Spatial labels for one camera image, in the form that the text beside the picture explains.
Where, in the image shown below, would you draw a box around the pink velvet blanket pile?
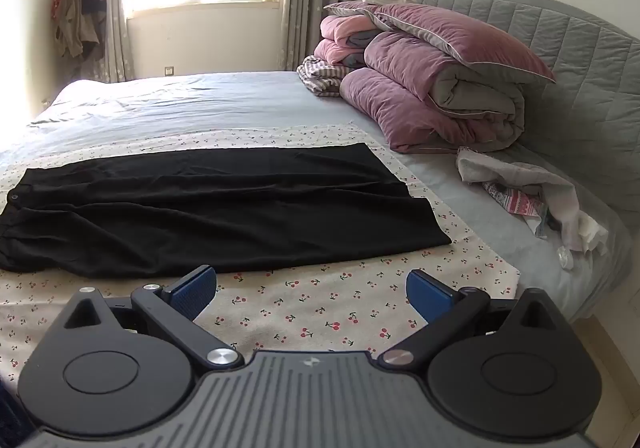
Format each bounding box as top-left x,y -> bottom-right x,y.
340,32 -> 527,155

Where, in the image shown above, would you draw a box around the striped folded cloth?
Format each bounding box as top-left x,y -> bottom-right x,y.
297,56 -> 353,98

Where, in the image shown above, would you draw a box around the purple pillow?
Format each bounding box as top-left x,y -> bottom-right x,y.
372,4 -> 557,84

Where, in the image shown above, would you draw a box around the white crumpled towel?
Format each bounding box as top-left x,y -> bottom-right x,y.
456,147 -> 610,256

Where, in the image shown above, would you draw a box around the pink folded quilt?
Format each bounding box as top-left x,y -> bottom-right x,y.
314,2 -> 386,69

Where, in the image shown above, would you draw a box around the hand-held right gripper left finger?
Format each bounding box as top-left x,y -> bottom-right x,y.
64,265 -> 245,372

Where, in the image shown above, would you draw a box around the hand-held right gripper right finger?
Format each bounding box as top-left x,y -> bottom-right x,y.
376,270 -> 562,371

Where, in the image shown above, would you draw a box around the pink patterned cloth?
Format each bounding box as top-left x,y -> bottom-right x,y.
482,180 -> 548,235

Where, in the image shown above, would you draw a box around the hanging clothes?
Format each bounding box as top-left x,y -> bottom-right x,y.
50,0 -> 108,61

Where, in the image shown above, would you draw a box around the black pants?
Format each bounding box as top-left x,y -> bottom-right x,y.
0,144 -> 453,279

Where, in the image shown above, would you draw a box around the grey quilted headboard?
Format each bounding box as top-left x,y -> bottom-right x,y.
415,0 -> 640,319

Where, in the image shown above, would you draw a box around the cherry print sheet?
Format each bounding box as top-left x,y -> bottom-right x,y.
0,124 -> 521,381

